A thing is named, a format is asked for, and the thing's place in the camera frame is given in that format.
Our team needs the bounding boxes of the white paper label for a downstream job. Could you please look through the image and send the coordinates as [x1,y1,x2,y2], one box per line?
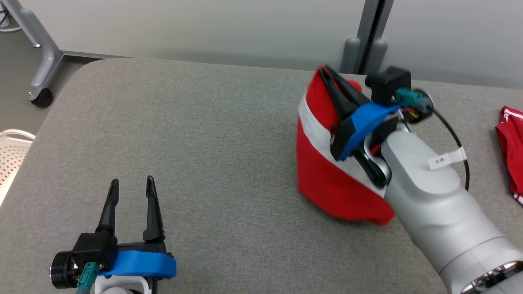
[428,147,467,170]

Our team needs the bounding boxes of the right arm teal-plug black cable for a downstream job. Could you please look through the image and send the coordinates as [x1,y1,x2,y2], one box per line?
[395,87,471,193]

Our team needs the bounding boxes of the arm teal-plug black cable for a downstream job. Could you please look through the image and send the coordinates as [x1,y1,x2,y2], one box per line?
[395,87,471,193]
[75,262,100,294]

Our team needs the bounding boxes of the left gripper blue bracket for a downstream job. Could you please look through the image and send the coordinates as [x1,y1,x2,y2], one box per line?
[50,175,177,294]

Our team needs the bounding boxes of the red white-striped shorts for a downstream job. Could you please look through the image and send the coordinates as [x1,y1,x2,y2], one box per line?
[296,65,396,226]

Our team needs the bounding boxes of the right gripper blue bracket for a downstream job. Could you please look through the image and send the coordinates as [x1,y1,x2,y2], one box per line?
[318,66,434,189]

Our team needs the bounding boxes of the red white-sleeved jersey shirt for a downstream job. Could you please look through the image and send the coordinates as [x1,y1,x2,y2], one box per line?
[495,105,523,205]

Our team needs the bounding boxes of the grey metal stand with casters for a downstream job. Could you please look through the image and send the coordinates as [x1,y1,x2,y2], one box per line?
[0,0,123,109]

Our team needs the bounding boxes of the left arm teal-plug black cable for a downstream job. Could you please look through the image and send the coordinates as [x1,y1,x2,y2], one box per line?
[75,262,100,294]

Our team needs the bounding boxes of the grey partition post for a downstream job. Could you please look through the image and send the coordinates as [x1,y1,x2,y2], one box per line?
[341,0,395,75]

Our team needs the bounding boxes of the white perforated laundry basket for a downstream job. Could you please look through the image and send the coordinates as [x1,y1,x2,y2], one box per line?
[0,129,37,205]

